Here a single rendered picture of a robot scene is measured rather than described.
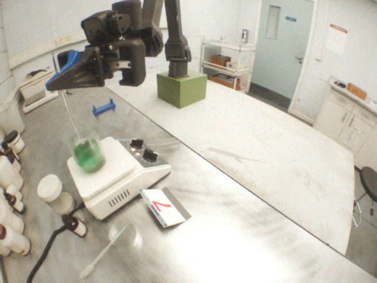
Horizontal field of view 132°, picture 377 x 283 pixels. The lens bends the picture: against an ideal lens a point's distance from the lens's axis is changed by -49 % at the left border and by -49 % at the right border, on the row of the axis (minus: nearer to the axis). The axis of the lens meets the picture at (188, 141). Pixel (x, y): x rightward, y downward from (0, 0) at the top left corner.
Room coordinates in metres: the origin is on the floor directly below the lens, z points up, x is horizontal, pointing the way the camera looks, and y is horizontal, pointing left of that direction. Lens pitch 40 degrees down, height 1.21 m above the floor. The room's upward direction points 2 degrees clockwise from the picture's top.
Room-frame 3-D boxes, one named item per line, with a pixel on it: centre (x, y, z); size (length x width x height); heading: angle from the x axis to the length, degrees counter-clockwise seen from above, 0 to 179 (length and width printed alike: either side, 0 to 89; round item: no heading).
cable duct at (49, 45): (1.54, 0.85, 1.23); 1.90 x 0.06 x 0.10; 136
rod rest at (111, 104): (0.54, 0.36, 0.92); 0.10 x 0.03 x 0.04; 135
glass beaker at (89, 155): (0.18, 0.18, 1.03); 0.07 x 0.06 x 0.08; 107
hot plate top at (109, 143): (0.18, 0.17, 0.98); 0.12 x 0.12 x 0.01; 48
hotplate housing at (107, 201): (0.20, 0.16, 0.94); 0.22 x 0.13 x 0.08; 138
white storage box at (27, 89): (0.93, 1.22, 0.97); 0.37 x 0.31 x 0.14; 48
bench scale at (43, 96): (0.70, 0.96, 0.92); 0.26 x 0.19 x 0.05; 139
